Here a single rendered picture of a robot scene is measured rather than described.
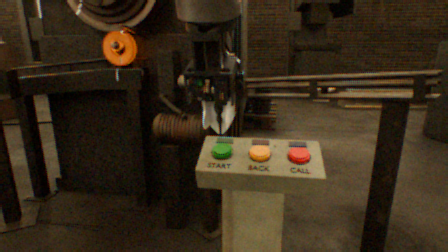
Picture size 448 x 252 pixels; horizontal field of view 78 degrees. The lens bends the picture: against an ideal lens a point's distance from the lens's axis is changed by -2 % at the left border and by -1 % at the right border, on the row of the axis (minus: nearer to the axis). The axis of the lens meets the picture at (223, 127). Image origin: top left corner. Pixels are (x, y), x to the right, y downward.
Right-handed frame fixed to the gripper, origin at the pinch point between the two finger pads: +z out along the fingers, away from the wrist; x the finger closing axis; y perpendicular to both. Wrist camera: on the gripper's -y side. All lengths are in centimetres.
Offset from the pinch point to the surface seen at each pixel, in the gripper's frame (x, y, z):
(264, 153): 8.3, 0.9, 5.7
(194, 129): -20, -47, 36
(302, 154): 15.4, 0.6, 5.7
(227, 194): -0.7, -5.4, 25.6
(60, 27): -99, -91, 6
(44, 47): -106, -82, 14
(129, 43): -55, -76, 10
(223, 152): 0.3, 1.3, 5.6
